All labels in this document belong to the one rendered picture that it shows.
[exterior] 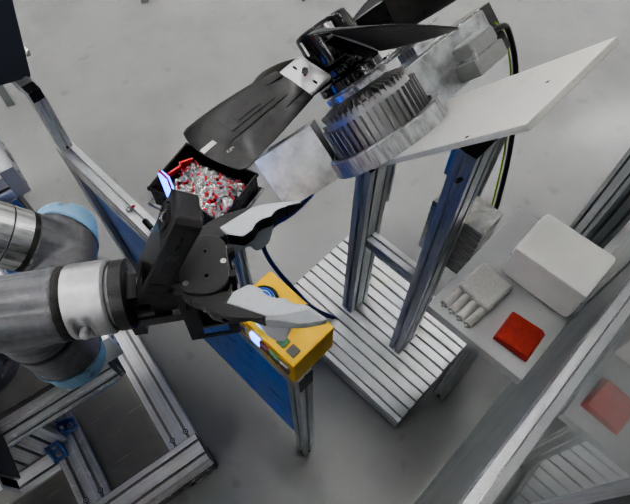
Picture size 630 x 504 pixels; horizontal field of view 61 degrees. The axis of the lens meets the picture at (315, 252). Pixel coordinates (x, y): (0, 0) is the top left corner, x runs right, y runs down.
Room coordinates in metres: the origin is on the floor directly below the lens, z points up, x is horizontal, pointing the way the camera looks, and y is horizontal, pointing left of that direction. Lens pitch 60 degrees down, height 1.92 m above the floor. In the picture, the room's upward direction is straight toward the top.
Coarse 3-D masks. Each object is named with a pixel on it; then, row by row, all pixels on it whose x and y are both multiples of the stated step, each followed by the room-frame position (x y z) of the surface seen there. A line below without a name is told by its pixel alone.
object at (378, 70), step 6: (378, 66) 0.88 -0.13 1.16; (384, 66) 0.87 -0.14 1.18; (372, 72) 0.84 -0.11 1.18; (378, 72) 0.84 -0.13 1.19; (360, 78) 0.83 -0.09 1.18; (366, 78) 0.82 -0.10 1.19; (372, 78) 0.82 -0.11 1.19; (354, 84) 0.82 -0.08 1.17; (360, 84) 0.81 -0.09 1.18; (366, 84) 0.81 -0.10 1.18; (342, 90) 0.82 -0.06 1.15; (348, 90) 0.80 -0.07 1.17; (354, 90) 0.80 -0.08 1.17; (336, 96) 0.82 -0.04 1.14; (342, 96) 0.80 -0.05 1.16; (348, 96) 0.80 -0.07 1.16; (330, 102) 0.81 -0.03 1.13; (336, 102) 0.80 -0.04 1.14
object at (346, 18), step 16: (336, 16) 0.90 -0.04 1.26; (304, 32) 0.89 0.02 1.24; (320, 48) 0.86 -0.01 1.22; (336, 48) 0.86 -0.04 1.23; (320, 64) 0.85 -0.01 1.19; (336, 64) 0.85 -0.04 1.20; (352, 64) 0.85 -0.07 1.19; (368, 64) 0.84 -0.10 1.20; (336, 80) 0.83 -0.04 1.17; (352, 80) 0.81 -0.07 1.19
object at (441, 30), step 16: (320, 32) 0.65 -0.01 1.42; (336, 32) 0.77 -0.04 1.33; (352, 32) 0.74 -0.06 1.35; (368, 32) 0.72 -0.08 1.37; (384, 32) 0.71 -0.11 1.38; (400, 32) 0.70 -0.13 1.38; (416, 32) 0.69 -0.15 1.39; (432, 32) 0.69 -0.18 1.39; (448, 32) 0.69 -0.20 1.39; (384, 48) 0.80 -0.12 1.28
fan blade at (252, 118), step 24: (240, 96) 0.79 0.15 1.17; (264, 96) 0.77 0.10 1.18; (288, 96) 0.77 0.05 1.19; (312, 96) 0.77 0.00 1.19; (216, 120) 0.74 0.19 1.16; (240, 120) 0.72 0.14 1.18; (264, 120) 0.71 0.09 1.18; (288, 120) 0.71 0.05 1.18; (192, 144) 0.69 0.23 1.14; (216, 144) 0.67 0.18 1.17; (240, 144) 0.66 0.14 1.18; (264, 144) 0.65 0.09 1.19; (240, 168) 0.59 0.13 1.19
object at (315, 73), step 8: (296, 64) 0.86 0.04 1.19; (304, 64) 0.86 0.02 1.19; (312, 64) 0.85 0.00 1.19; (280, 72) 0.84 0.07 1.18; (288, 72) 0.84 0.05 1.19; (296, 72) 0.84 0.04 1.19; (312, 72) 0.83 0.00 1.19; (320, 72) 0.83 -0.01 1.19; (296, 80) 0.82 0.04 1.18; (304, 80) 0.81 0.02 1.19; (312, 80) 0.81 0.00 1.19; (320, 80) 0.81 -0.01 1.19; (328, 80) 0.81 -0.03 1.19; (304, 88) 0.79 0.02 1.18; (312, 88) 0.79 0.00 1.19
